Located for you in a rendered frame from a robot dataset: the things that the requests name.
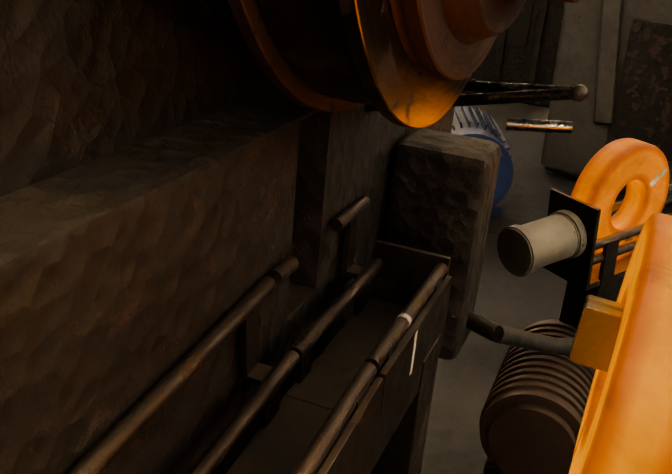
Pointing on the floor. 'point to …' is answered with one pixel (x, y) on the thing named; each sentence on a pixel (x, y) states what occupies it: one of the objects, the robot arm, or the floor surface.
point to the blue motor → (466, 120)
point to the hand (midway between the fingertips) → (653, 349)
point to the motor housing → (535, 408)
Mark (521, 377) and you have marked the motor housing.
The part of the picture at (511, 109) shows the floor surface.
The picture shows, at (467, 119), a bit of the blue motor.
